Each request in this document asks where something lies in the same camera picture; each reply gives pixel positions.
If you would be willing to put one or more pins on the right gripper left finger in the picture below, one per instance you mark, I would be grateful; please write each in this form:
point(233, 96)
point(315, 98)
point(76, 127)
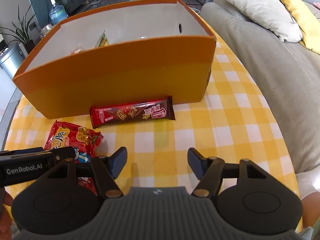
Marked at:
point(106, 170)

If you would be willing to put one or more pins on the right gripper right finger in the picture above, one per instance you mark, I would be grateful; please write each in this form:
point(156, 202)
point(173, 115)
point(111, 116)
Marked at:
point(208, 171)

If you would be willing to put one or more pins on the red cartoon snack bag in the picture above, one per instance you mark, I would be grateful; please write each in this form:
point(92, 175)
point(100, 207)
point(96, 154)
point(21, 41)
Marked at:
point(84, 141)

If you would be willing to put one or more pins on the dark red chocolate wafer bar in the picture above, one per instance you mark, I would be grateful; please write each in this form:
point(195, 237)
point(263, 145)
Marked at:
point(132, 112)

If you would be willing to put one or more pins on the person left hand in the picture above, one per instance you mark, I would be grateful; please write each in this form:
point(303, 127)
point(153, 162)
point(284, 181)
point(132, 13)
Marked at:
point(5, 218)

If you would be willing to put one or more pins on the silver trash can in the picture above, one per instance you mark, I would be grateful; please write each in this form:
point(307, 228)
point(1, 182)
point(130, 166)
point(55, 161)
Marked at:
point(11, 60)

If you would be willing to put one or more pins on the beige sofa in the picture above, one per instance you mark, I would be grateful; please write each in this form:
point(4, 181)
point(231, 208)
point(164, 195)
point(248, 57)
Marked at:
point(288, 76)

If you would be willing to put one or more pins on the orange cardboard box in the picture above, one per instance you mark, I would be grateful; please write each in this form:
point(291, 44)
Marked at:
point(156, 48)

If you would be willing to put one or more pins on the potted grass plant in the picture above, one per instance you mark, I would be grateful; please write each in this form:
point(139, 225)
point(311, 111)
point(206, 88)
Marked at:
point(20, 31)

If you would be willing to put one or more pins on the blue water bottle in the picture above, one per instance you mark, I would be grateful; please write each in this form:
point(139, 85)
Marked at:
point(57, 13)

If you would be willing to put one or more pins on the white cushion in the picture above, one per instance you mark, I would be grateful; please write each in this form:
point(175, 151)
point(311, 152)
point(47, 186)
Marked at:
point(270, 14)

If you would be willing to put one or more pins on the yellow cushion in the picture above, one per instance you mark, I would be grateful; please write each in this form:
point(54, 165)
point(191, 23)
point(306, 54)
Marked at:
point(307, 22)

